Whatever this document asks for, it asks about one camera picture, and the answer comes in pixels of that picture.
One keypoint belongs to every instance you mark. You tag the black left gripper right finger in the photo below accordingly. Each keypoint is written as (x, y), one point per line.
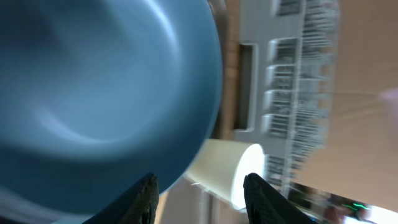
(265, 205)

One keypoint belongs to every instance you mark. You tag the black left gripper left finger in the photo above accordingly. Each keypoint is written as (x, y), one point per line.
(137, 205)

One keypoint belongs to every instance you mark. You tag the grey dishwasher rack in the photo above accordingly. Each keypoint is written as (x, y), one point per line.
(287, 69)

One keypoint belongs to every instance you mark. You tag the brown serving tray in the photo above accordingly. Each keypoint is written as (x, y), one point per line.
(186, 202)

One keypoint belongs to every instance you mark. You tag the white cup green inside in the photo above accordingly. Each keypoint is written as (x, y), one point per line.
(221, 167)

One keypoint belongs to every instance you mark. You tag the dark blue plate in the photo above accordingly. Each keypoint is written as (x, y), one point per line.
(97, 93)

